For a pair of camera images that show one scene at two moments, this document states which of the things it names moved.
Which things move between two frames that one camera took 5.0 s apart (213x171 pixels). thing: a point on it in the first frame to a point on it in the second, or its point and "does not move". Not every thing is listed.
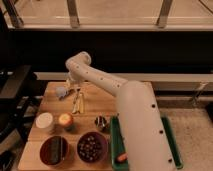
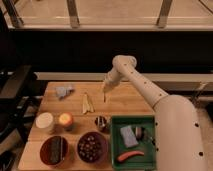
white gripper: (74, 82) to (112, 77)
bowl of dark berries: (92, 147) does not move
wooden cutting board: (72, 129) does not move
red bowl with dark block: (54, 150) does not move
